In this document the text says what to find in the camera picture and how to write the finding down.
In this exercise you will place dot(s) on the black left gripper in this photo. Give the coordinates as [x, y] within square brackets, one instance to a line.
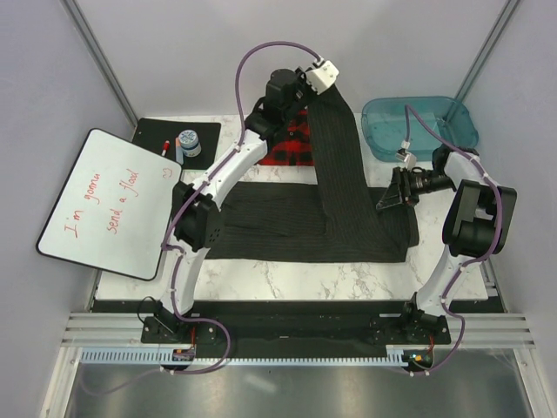
[302, 81]

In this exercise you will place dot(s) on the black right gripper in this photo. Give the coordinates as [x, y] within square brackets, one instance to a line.
[399, 191]

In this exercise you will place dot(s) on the dark grey pinstripe shirt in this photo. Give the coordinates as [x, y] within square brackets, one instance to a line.
[332, 221]

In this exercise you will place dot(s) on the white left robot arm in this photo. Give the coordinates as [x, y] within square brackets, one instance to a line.
[196, 207]

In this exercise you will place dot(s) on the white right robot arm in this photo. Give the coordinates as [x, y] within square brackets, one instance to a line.
[476, 225]

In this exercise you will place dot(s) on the red black plaid shirt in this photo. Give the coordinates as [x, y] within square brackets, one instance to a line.
[295, 148]

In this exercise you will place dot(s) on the teal transparent plastic bin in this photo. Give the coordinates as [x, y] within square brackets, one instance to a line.
[385, 122]

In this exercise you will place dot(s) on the small blue white jar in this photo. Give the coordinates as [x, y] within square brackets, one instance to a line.
[189, 143]

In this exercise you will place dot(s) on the blue pink eraser stick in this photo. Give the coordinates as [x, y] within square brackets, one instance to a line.
[179, 156]

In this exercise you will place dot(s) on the red whiteboard marker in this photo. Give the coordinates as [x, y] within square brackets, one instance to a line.
[166, 147]

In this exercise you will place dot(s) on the black mat green edge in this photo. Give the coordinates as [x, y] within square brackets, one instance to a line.
[151, 134]

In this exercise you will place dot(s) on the white whiteboard with red writing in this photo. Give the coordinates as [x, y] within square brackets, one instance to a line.
[114, 208]

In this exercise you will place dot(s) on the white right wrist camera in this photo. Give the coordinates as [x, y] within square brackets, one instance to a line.
[406, 157]

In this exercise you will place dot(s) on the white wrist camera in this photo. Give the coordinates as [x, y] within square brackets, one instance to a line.
[321, 75]
[406, 157]

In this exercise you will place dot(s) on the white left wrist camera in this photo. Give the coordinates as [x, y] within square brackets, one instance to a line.
[321, 75]

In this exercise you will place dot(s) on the light blue cable duct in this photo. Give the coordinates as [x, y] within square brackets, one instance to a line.
[389, 356]

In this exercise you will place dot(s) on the aluminium frame post right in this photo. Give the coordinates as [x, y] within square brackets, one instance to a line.
[502, 21]

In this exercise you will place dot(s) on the aluminium frame post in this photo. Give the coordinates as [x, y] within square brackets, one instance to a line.
[502, 21]
[85, 31]

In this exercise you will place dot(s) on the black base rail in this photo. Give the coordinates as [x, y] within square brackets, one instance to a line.
[295, 327]

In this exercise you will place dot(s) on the aluminium frame post left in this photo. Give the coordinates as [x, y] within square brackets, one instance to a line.
[85, 31]

